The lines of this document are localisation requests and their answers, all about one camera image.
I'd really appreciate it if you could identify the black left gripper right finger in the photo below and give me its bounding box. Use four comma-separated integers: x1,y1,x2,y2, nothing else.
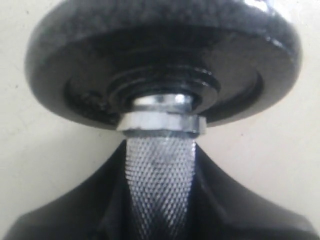
183,142,320,240

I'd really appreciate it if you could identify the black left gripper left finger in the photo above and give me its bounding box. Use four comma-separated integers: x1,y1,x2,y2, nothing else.
4,140,144,240

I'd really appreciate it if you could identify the chrome dumbbell bar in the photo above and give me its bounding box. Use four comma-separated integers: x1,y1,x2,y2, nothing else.
117,93,207,240

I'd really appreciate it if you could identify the black far weight plate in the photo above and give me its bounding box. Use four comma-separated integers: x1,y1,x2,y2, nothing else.
24,0,303,130

